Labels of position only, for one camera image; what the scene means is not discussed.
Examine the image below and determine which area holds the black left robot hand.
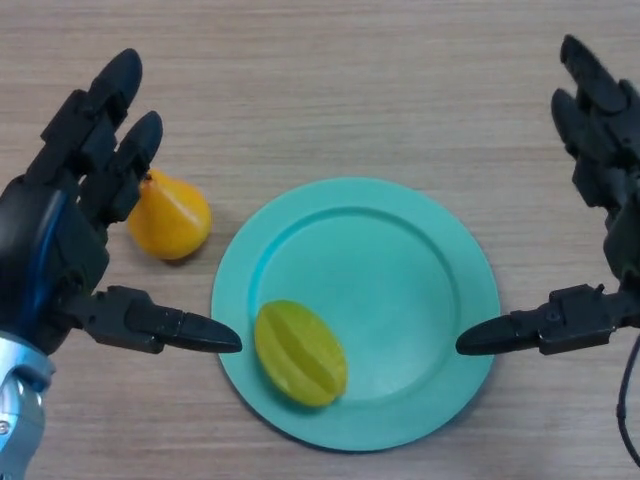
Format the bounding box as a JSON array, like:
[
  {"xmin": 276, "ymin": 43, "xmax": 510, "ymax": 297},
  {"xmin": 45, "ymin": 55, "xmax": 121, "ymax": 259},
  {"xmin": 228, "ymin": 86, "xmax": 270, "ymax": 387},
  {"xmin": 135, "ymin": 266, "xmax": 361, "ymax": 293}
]
[{"xmin": 0, "ymin": 48, "xmax": 244, "ymax": 359}]

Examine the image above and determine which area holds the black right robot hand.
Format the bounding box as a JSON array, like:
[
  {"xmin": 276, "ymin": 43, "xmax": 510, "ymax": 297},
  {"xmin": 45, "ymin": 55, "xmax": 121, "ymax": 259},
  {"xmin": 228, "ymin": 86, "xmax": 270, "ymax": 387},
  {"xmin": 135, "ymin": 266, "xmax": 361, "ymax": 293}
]
[{"xmin": 455, "ymin": 34, "xmax": 640, "ymax": 357}]

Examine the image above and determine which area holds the yellow starfruit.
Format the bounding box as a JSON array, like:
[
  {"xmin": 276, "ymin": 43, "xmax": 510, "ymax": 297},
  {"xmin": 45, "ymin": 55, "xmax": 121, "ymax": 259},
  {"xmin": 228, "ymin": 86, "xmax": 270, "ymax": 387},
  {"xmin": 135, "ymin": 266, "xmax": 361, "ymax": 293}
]
[{"xmin": 254, "ymin": 299, "xmax": 349, "ymax": 408}]

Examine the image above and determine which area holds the green round plate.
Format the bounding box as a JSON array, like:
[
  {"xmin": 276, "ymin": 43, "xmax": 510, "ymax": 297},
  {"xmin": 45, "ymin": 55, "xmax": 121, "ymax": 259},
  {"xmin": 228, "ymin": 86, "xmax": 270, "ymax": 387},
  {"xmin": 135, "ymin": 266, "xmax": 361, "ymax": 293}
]
[{"xmin": 210, "ymin": 175, "xmax": 502, "ymax": 454}]

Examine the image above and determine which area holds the orange yellow pear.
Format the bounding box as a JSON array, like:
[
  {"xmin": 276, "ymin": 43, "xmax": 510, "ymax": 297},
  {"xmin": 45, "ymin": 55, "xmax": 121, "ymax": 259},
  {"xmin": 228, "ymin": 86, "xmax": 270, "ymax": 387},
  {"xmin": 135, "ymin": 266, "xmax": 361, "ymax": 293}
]
[{"xmin": 127, "ymin": 168, "xmax": 213, "ymax": 261}]

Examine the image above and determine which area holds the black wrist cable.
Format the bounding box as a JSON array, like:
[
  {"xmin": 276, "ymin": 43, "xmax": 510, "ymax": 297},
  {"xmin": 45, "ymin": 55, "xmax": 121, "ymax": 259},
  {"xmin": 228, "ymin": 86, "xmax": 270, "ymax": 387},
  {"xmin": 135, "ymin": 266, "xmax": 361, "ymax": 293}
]
[{"xmin": 615, "ymin": 334, "xmax": 640, "ymax": 467}]

